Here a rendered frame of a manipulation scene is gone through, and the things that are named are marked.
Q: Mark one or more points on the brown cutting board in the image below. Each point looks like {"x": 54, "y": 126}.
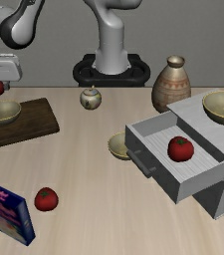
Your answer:
{"x": 34, "y": 121}

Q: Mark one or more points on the porcelain bowl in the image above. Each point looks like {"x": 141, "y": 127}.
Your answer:
{"x": 221, "y": 108}
{"x": 4, "y": 113}
{"x": 118, "y": 146}

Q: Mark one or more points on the blue carton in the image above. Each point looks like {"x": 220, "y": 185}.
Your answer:
{"x": 9, "y": 214}

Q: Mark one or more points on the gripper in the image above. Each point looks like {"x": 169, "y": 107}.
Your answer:
{"x": 2, "y": 69}

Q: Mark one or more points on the brown ceramic vase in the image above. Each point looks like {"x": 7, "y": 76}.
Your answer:
{"x": 171, "y": 88}

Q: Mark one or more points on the grey cabinet drawer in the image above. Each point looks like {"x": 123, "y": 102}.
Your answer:
{"x": 196, "y": 182}

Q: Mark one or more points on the small cream teapot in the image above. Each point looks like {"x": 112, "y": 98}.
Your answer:
{"x": 90, "y": 99}

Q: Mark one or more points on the grey cabinet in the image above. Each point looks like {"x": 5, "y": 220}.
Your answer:
{"x": 209, "y": 136}

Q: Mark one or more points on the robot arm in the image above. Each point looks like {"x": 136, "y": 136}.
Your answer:
{"x": 112, "y": 46}

